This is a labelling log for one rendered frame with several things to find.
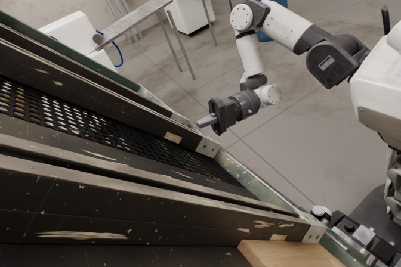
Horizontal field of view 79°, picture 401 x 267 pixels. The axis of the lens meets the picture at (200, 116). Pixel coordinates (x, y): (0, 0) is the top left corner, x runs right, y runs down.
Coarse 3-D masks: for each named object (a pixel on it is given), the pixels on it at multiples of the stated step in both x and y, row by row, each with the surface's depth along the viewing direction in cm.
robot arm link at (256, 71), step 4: (252, 68) 79; (256, 68) 79; (260, 68) 79; (264, 68) 81; (244, 72) 82; (248, 72) 80; (252, 72) 79; (256, 72) 79; (260, 72) 79; (244, 76) 83; (248, 76) 81; (252, 76) 85; (256, 76) 85; (240, 80) 85; (244, 80) 83
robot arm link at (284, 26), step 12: (252, 0) 71; (264, 0) 71; (240, 12) 73; (252, 12) 72; (264, 12) 70; (276, 12) 69; (288, 12) 69; (240, 24) 74; (252, 24) 73; (264, 24) 71; (276, 24) 69; (288, 24) 67; (300, 24) 66; (276, 36) 71; (288, 36) 68; (288, 48) 71
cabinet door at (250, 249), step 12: (252, 240) 46; (264, 240) 50; (252, 252) 42; (264, 252) 44; (276, 252) 47; (288, 252) 51; (300, 252) 55; (312, 252) 60; (324, 252) 66; (252, 264) 41; (264, 264) 40; (276, 264) 43; (288, 264) 46; (300, 264) 49; (312, 264) 53; (324, 264) 58; (336, 264) 62
